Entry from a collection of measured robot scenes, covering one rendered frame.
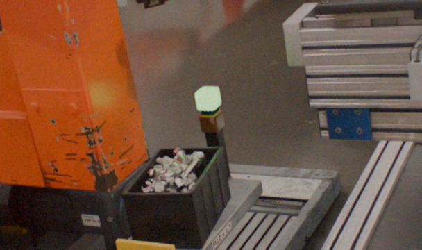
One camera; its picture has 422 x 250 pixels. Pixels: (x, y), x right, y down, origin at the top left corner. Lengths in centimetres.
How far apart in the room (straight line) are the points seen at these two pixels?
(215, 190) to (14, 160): 43
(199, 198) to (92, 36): 37
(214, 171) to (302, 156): 131
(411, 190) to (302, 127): 102
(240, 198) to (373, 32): 42
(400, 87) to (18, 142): 76
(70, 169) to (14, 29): 29
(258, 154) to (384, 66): 138
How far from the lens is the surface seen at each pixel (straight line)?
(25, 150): 175
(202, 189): 155
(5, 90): 175
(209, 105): 170
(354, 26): 163
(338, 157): 287
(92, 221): 201
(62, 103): 163
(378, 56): 164
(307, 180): 257
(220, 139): 174
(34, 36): 162
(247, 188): 174
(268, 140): 307
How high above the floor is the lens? 123
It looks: 22 degrees down
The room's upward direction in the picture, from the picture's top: 10 degrees counter-clockwise
